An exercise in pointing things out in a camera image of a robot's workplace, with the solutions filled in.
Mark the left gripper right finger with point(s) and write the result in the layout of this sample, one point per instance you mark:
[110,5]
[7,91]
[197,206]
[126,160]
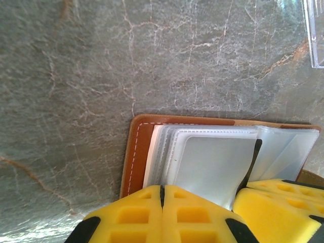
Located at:
[217,215]

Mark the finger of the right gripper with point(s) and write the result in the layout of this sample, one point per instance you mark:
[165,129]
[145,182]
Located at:
[273,188]
[265,220]

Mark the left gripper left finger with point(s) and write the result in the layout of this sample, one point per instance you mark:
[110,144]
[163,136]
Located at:
[114,210]

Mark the brown leather card holder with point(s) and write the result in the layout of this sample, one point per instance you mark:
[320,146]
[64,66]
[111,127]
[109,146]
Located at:
[141,152]

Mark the clear acrylic card organizer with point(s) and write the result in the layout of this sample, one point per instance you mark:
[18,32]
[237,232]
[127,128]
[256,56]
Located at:
[317,38]

